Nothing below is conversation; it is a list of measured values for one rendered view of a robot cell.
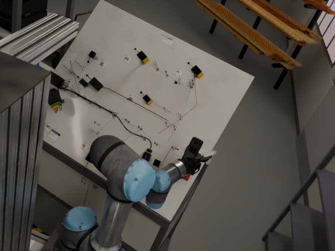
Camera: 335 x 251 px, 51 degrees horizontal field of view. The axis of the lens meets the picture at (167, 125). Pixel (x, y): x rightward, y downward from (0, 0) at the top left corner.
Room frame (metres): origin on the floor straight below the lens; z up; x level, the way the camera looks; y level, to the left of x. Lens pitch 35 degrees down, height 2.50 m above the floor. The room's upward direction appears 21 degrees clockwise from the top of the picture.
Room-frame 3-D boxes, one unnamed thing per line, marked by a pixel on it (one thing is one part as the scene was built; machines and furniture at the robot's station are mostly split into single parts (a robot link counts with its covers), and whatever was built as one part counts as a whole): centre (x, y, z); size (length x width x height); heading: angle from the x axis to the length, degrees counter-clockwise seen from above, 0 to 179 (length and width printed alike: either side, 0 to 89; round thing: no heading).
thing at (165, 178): (1.01, -0.06, 1.56); 0.11 x 0.08 x 0.09; 152
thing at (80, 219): (0.83, 0.17, 1.33); 0.13 x 0.12 x 0.14; 62
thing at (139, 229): (1.53, 0.07, 0.60); 0.55 x 0.03 x 0.39; 75
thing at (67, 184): (1.67, 0.61, 0.60); 0.55 x 0.02 x 0.39; 75
